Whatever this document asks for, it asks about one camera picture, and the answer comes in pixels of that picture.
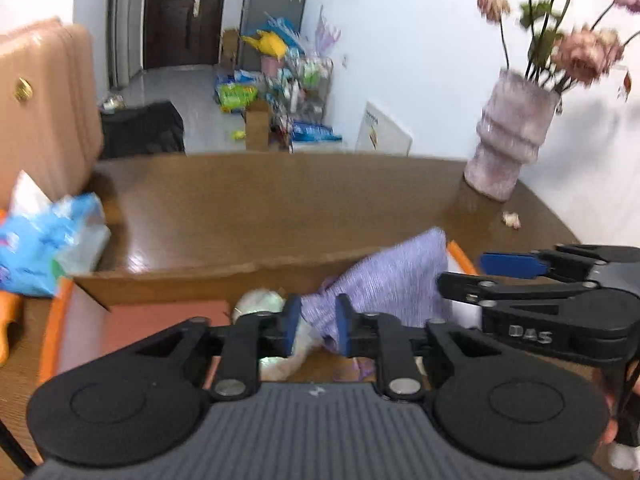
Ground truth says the blue flat pack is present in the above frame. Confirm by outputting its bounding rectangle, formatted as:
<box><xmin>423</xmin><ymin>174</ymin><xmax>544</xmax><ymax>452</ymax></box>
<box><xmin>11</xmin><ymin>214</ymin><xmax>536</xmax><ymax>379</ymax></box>
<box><xmin>291</xmin><ymin>121</ymin><xmax>343</xmax><ymax>143</ymax></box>

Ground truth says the green snack pack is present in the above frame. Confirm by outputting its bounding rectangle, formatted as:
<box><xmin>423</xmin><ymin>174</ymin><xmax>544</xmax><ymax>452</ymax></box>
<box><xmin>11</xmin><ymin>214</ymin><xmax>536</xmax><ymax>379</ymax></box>
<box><xmin>218</xmin><ymin>82</ymin><xmax>259</xmax><ymax>113</ymax></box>

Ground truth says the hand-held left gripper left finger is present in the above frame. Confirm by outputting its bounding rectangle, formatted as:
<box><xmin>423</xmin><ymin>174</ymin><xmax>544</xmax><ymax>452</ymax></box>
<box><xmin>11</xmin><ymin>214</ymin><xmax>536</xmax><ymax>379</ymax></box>
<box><xmin>110</xmin><ymin>295</ymin><xmax>302</xmax><ymax>401</ymax></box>

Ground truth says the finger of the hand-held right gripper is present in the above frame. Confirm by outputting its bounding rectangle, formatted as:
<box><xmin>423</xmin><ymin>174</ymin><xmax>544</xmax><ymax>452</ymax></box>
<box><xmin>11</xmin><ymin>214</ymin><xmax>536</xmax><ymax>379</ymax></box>
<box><xmin>437</xmin><ymin>272</ymin><xmax>601</xmax><ymax>309</ymax></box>
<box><xmin>480</xmin><ymin>244</ymin><xmax>640</xmax><ymax>281</ymax></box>

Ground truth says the dark brown entrance door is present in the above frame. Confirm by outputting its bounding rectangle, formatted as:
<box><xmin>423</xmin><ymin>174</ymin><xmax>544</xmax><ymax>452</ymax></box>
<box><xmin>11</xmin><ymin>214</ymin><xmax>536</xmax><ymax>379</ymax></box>
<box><xmin>144</xmin><ymin>0</ymin><xmax>230</xmax><ymax>70</ymax></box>

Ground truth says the blue plastic bag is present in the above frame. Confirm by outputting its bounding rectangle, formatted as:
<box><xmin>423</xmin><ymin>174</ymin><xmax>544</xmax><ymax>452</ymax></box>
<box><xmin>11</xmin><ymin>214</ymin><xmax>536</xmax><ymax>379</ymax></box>
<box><xmin>265</xmin><ymin>15</ymin><xmax>306</xmax><ymax>51</ymax></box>

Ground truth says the orange plastic tool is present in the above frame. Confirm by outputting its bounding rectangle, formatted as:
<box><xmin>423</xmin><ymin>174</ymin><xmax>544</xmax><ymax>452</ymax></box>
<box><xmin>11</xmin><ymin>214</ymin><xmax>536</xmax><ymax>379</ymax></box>
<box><xmin>0</xmin><ymin>292</ymin><xmax>24</xmax><ymax>367</ymax></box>

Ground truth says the purple knit cloth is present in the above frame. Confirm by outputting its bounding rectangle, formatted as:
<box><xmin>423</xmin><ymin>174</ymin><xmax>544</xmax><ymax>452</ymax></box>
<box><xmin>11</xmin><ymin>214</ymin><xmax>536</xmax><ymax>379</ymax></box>
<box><xmin>300</xmin><ymin>227</ymin><xmax>451</xmax><ymax>383</ymax></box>

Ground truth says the pink hard-shell suitcase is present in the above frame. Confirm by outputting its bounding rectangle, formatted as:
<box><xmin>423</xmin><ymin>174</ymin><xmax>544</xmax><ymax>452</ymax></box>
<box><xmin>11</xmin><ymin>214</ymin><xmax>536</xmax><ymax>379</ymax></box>
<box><xmin>0</xmin><ymin>17</ymin><xmax>105</xmax><ymax>211</ymax></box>

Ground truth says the small brown carton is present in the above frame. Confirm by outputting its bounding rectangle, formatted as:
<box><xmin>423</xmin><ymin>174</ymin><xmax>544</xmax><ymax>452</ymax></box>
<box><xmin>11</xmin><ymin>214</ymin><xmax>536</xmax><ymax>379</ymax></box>
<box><xmin>245</xmin><ymin>100</ymin><xmax>273</xmax><ymax>151</ymax></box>

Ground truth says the white board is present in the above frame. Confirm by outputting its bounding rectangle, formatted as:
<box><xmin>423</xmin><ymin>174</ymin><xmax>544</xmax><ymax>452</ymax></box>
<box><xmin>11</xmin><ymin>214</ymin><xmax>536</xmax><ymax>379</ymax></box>
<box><xmin>355</xmin><ymin>101</ymin><xmax>414</xmax><ymax>156</ymax></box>

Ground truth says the dried pink rose bouquet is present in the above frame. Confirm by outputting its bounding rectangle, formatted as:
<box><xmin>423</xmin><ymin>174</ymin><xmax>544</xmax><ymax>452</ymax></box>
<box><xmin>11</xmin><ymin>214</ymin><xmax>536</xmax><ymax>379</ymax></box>
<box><xmin>476</xmin><ymin>0</ymin><xmax>640</xmax><ymax>103</ymax></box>

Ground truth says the person's right hand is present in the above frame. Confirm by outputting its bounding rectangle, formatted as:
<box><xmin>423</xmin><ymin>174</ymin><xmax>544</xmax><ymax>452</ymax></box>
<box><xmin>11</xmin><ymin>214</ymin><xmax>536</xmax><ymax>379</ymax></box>
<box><xmin>601</xmin><ymin>360</ymin><xmax>640</xmax><ymax>448</ymax></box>

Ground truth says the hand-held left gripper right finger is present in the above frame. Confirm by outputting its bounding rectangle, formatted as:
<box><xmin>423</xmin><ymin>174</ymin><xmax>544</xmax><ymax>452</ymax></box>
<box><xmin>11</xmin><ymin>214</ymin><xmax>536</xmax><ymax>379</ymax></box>
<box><xmin>336</xmin><ymin>294</ymin><xmax>531</xmax><ymax>401</ymax></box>

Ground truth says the yellow plastic toy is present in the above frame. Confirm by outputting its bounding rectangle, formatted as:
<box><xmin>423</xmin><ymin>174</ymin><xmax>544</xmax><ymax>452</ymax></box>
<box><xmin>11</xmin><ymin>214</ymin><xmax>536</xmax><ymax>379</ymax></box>
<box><xmin>241</xmin><ymin>30</ymin><xmax>288</xmax><ymax>58</ymax></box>

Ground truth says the grey side door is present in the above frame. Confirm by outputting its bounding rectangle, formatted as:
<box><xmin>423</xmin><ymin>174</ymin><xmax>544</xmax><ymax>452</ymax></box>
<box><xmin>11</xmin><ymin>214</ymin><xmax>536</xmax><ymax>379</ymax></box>
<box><xmin>107</xmin><ymin>0</ymin><xmax>146</xmax><ymax>88</ymax></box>

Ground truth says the pink textured vase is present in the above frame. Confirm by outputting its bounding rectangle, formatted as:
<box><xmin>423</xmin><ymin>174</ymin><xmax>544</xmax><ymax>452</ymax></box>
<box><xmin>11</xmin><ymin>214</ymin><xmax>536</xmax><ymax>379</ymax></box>
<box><xmin>464</xmin><ymin>69</ymin><xmax>561</xmax><ymax>203</ymax></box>

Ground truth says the white soft cloth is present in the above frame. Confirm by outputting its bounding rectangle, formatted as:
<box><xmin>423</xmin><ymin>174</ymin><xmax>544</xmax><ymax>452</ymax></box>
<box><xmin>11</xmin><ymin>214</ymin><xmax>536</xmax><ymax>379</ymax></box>
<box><xmin>232</xmin><ymin>287</ymin><xmax>326</xmax><ymax>381</ymax></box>

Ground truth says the cardboard box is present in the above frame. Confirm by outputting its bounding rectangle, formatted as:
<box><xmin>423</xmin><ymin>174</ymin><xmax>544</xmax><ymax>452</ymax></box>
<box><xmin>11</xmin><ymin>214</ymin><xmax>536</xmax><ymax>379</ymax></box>
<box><xmin>39</xmin><ymin>240</ymin><xmax>481</xmax><ymax>391</ymax></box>

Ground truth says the blue tissue pack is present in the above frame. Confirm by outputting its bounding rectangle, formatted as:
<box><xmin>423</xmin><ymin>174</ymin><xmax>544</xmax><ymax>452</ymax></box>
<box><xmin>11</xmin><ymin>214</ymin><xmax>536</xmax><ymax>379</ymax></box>
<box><xmin>0</xmin><ymin>170</ymin><xmax>112</xmax><ymax>298</ymax></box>

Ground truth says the black bag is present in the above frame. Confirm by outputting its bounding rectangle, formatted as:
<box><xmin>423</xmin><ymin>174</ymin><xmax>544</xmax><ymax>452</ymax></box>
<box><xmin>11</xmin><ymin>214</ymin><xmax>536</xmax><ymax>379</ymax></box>
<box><xmin>100</xmin><ymin>101</ymin><xmax>186</xmax><ymax>160</ymax></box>

